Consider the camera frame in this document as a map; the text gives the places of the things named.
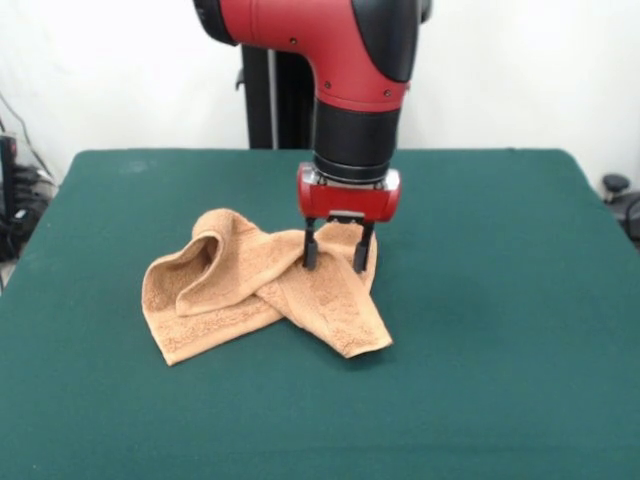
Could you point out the black computer tower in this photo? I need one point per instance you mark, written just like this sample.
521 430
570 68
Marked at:
7 200

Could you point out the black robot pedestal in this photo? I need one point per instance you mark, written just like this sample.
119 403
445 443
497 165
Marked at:
275 100

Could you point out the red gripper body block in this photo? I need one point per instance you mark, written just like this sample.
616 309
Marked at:
350 202

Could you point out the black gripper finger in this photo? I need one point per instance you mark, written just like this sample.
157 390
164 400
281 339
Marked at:
363 252
310 247

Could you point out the dark green table cloth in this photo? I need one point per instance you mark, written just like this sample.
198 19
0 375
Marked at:
525 350

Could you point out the tan terry towel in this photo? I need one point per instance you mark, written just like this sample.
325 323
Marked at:
235 290

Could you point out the black office chair base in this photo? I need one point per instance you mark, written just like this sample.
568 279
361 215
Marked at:
622 200

